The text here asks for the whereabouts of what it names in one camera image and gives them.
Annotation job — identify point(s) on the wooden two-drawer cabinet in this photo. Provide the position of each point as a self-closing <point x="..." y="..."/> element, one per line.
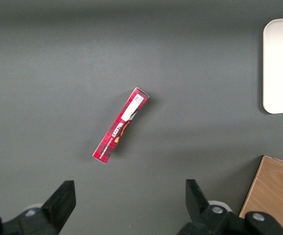
<point x="271" y="188"/>

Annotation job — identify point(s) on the red shortbread cookie box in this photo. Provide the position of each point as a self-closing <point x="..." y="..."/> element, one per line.
<point x="118" y="129"/>

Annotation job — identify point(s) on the cream rectangular plastic tray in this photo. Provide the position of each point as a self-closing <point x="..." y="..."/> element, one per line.
<point x="282" y="66"/>

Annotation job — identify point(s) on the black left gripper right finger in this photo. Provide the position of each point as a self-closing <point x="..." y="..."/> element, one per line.
<point x="197" y="210"/>

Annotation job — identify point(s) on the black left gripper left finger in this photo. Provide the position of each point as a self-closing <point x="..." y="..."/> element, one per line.
<point x="55" y="208"/>

